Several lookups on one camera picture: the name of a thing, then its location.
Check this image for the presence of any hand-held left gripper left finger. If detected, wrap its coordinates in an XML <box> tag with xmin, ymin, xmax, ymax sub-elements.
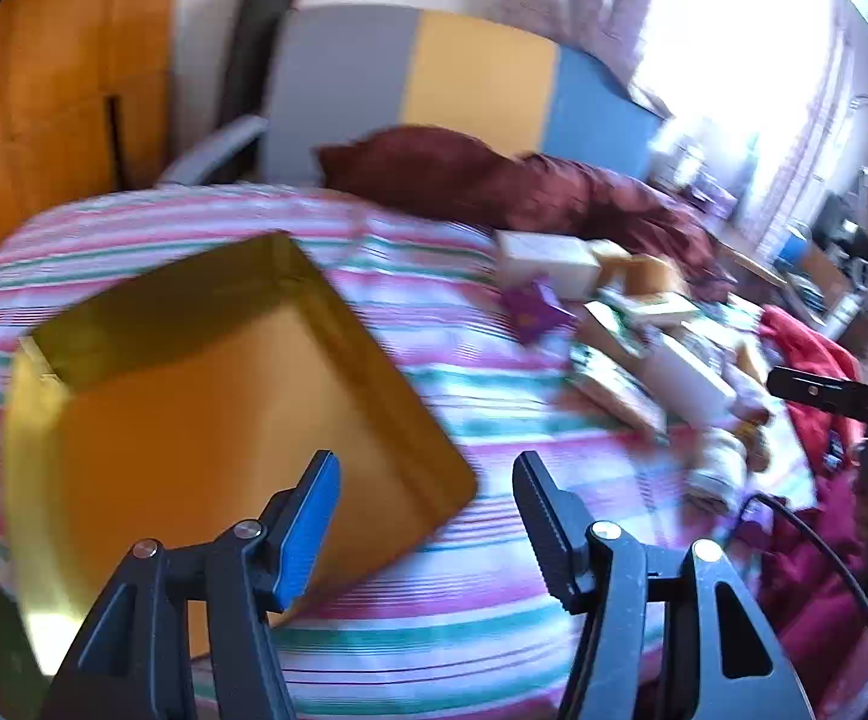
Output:
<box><xmin>40</xmin><ymin>451</ymin><xmax>340</xmax><ymax>720</ymax></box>

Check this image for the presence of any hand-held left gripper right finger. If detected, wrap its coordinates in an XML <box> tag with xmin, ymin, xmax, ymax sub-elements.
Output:
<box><xmin>515</xmin><ymin>452</ymin><xmax>813</xmax><ymax>720</ymax></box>

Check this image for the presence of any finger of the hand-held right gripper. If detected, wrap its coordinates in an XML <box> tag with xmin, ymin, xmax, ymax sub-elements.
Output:
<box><xmin>767</xmin><ymin>366</ymin><xmax>868</xmax><ymax>421</ymax></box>

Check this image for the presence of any white oblong box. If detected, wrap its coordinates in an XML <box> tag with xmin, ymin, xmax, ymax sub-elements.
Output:
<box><xmin>644</xmin><ymin>330</ymin><xmax>738</xmax><ymax>428</ymax></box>

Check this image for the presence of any cream sock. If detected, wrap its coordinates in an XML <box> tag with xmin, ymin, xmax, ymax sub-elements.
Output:
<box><xmin>692</xmin><ymin>427</ymin><xmax>750</xmax><ymax>515</ymax></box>

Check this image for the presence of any gold metal tin box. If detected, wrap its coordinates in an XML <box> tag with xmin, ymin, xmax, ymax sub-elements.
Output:
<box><xmin>5</xmin><ymin>231</ymin><xmax>478</xmax><ymax>676</ymax></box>

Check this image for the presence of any large yellow sponge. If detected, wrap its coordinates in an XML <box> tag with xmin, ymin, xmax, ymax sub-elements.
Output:
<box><xmin>624</xmin><ymin>255</ymin><xmax>686</xmax><ymax>297</ymax></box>

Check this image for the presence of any purple snack packet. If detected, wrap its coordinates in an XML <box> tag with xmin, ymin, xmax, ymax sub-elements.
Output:
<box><xmin>500</xmin><ymin>277</ymin><xmax>577</xmax><ymax>346</ymax></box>

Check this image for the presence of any cream cardboard box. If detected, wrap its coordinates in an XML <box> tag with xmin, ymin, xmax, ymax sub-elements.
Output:
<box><xmin>495</xmin><ymin>231</ymin><xmax>601</xmax><ymax>299</ymax></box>

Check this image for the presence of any red cloth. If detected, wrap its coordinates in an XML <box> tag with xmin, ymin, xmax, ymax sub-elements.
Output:
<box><xmin>759</xmin><ymin>306</ymin><xmax>866</xmax><ymax>466</ymax></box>

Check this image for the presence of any wooden desk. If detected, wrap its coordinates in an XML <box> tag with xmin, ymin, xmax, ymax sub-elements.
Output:
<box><xmin>704</xmin><ymin>225</ymin><xmax>855</xmax><ymax>331</ymax></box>

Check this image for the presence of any magenta cloth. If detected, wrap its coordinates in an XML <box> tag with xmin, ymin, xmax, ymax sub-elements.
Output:
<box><xmin>734</xmin><ymin>465</ymin><xmax>868</xmax><ymax>720</ymax></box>

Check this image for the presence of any striped bed sheet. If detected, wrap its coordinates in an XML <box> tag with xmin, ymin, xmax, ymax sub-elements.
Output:
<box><xmin>0</xmin><ymin>184</ymin><xmax>817</xmax><ymax>720</ymax></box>

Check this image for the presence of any maroon jacket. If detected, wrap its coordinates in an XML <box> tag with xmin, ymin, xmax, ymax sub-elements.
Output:
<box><xmin>317</xmin><ymin>126</ymin><xmax>735</xmax><ymax>301</ymax></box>

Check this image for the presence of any patterned curtain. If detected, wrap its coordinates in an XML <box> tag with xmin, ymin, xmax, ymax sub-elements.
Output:
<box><xmin>504</xmin><ymin>0</ymin><xmax>675</xmax><ymax>91</ymax></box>

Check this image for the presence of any grey yellow blue headboard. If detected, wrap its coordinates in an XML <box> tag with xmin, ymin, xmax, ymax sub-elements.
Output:
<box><xmin>265</xmin><ymin>4</ymin><xmax>663</xmax><ymax>188</ymax></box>

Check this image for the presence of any black rolled mat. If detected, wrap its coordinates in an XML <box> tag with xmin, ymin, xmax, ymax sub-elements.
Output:
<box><xmin>220</xmin><ymin>0</ymin><xmax>296</xmax><ymax>185</ymax></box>

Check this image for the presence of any wooden wardrobe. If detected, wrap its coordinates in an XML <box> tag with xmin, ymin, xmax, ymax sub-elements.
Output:
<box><xmin>0</xmin><ymin>0</ymin><xmax>184</xmax><ymax>293</ymax></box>

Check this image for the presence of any black cable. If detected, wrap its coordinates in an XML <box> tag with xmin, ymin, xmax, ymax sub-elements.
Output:
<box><xmin>741</xmin><ymin>493</ymin><xmax>868</xmax><ymax>661</ymax></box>

